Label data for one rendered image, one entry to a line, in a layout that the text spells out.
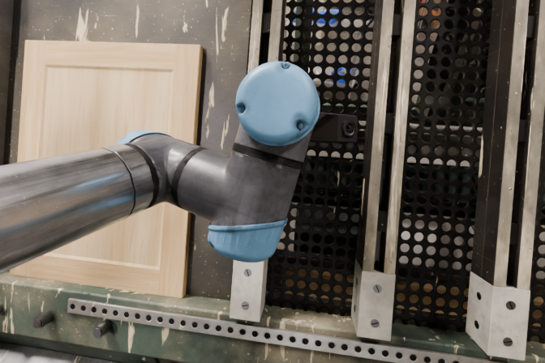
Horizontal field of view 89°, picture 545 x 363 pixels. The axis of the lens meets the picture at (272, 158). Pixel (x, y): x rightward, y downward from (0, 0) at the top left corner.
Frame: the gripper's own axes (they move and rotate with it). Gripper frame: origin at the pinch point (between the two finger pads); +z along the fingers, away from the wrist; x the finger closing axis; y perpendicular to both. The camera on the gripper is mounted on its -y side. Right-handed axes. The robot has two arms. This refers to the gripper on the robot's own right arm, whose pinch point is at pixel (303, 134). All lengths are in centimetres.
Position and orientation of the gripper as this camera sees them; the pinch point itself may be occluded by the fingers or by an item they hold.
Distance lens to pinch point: 59.2
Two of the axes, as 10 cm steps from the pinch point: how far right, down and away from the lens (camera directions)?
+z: 1.2, 0.0, 9.9
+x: -0.7, 10.0, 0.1
